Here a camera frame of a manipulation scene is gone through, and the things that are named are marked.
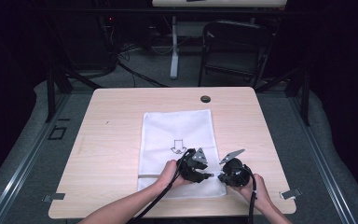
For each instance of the person's left hand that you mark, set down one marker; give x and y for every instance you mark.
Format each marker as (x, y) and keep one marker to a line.
(169, 174)

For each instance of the white cloth bag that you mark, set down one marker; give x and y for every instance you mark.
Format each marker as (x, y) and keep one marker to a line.
(174, 130)

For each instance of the dark cabinet with red light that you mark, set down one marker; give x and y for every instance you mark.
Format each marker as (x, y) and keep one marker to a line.
(84, 37)

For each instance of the grey metal table clip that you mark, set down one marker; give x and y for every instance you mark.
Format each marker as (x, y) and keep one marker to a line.
(291, 193)
(53, 197)

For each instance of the person's right hand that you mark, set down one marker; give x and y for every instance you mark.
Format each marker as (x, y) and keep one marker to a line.
(258, 191)

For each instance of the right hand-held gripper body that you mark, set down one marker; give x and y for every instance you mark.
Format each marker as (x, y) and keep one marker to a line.
(236, 172)

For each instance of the black folding chair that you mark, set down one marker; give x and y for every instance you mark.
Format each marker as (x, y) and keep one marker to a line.
(234, 49)

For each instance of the black metal frame post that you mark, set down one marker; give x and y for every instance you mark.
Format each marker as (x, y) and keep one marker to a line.
(304, 96)
(51, 93)

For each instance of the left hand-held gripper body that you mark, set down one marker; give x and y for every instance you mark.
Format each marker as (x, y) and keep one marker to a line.
(191, 166)

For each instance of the white desk leg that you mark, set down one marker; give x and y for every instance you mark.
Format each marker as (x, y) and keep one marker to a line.
(174, 49)

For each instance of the grey metal floor rail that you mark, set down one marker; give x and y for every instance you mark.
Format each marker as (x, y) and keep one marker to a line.
(323, 168)
(21, 174)

